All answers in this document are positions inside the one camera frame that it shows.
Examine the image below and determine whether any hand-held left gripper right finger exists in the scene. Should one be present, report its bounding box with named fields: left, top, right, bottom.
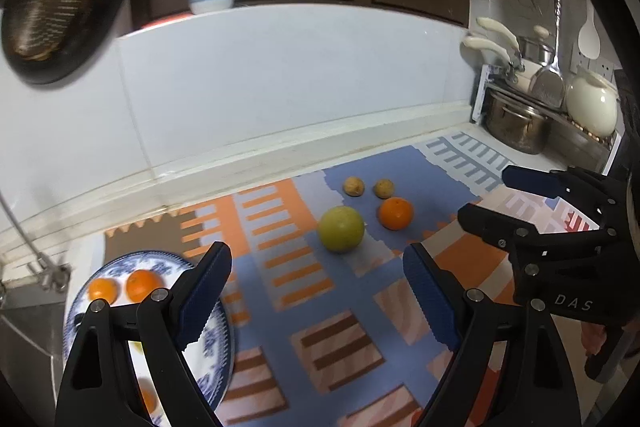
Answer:
left=402, top=243, right=581, bottom=427

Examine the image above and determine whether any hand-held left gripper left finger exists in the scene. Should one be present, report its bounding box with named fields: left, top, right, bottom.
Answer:
left=55, top=241, right=233, bottom=427

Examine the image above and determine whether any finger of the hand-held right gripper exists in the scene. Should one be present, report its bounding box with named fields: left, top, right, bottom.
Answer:
left=501, top=164, right=571, bottom=199
left=456, top=202, right=540, bottom=254

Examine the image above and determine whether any blue rimmed white plate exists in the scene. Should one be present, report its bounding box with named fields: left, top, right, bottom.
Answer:
left=62, top=249, right=236, bottom=413

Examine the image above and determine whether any orange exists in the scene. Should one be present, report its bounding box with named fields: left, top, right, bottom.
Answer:
left=139, top=379, right=160, bottom=413
left=89, top=277, right=121, bottom=305
left=125, top=269, right=166, bottom=303
left=377, top=196, right=415, bottom=231

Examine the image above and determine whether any person's right hand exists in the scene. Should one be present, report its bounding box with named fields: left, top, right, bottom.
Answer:
left=581, top=323, right=609, bottom=359

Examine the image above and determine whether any large steel pot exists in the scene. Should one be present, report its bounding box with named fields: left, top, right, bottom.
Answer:
left=484, top=88, right=553, bottom=155

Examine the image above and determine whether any steel spatula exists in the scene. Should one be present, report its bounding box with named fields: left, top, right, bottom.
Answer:
left=530, top=0, right=566, bottom=108

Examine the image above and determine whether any white ceramic teapot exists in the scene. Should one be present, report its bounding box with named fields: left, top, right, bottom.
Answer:
left=565, top=74, right=620, bottom=136

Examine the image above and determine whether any white metal dish rack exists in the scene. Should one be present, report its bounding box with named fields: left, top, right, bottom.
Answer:
left=472, top=64, right=623, bottom=172

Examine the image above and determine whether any colourful patterned table mat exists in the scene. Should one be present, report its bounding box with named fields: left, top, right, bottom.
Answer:
left=102, top=132, right=601, bottom=427

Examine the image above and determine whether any white power outlet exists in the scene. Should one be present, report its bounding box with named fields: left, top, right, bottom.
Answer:
left=570, top=44, right=616, bottom=78

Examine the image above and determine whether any white rice spoon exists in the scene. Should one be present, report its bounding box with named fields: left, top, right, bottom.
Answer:
left=578, top=0, right=601, bottom=60

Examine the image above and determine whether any thin curved steel faucet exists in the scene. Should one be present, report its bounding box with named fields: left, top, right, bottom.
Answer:
left=0, top=192, right=71, bottom=293

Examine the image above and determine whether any stainless steel sink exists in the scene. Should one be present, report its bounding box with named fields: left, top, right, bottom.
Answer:
left=0, top=279, right=68, bottom=408

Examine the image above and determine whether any white handled steel pot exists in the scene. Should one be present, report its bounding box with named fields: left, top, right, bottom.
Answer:
left=475, top=18, right=557, bottom=64

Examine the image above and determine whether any white handled pan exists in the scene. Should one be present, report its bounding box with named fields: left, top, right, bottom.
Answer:
left=460, top=36, right=526, bottom=80

